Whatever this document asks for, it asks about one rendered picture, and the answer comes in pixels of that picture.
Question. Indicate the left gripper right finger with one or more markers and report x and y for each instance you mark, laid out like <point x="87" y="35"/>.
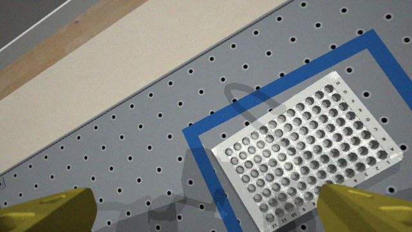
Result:
<point x="347" y="209"/>

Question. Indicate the white well plate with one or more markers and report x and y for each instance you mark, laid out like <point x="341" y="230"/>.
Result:
<point x="322" y="135"/>

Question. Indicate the grey perforated breadboard table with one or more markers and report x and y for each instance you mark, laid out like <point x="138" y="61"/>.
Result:
<point x="134" y="155"/>

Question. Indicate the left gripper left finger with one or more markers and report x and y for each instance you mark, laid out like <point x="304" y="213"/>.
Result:
<point x="74" y="210"/>

